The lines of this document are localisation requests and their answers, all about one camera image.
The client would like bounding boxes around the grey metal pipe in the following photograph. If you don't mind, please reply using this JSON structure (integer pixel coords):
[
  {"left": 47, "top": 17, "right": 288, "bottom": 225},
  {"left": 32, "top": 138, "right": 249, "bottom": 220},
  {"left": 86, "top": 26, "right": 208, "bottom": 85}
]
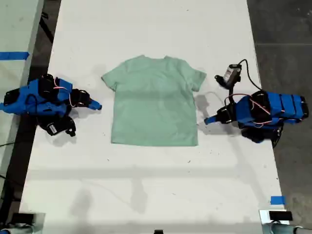
[
  {"left": 0, "top": 225, "right": 34, "bottom": 234},
  {"left": 262, "top": 223, "right": 312, "bottom": 234}
]

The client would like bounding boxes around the gripper camera stalk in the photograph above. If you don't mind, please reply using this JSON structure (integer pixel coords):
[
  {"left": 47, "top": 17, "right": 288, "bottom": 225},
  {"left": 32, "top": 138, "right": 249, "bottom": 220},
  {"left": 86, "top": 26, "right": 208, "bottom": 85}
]
[
  {"left": 228, "top": 82, "right": 238, "bottom": 104},
  {"left": 62, "top": 107, "right": 74, "bottom": 121}
]

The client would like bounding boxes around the pale green T-shirt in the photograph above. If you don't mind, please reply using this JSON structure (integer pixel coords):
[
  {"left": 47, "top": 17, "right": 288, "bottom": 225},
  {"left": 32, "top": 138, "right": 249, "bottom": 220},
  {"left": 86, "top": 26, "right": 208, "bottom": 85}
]
[{"left": 100, "top": 55, "right": 207, "bottom": 147}]

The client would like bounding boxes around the long blue tape strip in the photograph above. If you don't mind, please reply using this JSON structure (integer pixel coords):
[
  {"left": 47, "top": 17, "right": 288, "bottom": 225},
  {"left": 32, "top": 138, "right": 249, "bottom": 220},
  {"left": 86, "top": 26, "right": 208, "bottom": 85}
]
[{"left": 0, "top": 51, "right": 30, "bottom": 60}]

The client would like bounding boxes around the small black box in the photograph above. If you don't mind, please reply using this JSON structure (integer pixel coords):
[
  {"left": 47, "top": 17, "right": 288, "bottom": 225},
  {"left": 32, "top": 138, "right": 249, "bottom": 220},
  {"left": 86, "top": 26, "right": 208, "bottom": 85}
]
[
  {"left": 11, "top": 213, "right": 35, "bottom": 224},
  {"left": 269, "top": 211, "right": 293, "bottom": 221}
]

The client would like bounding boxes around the silver metal plate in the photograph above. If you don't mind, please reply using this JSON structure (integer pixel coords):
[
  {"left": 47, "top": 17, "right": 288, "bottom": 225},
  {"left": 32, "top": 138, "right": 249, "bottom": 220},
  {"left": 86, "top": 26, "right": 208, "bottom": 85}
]
[
  {"left": 18, "top": 212, "right": 46, "bottom": 234},
  {"left": 258, "top": 209, "right": 291, "bottom": 234}
]

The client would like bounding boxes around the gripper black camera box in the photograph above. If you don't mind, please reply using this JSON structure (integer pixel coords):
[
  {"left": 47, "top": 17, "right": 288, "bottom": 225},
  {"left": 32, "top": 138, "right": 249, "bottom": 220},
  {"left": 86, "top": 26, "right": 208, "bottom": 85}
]
[
  {"left": 214, "top": 63, "right": 242, "bottom": 88},
  {"left": 45, "top": 117, "right": 77, "bottom": 137}
]

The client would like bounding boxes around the black frame strut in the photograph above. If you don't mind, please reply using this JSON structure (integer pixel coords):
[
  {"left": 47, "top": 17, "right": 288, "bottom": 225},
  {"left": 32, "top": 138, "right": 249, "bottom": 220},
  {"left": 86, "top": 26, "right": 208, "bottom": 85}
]
[{"left": 39, "top": 11, "right": 55, "bottom": 43}]

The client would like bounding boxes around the square blue tape piece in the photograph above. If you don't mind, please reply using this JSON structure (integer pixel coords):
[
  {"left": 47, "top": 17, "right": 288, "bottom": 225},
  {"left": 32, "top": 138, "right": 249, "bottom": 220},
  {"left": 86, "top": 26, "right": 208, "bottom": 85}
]
[{"left": 270, "top": 195, "right": 286, "bottom": 205}]

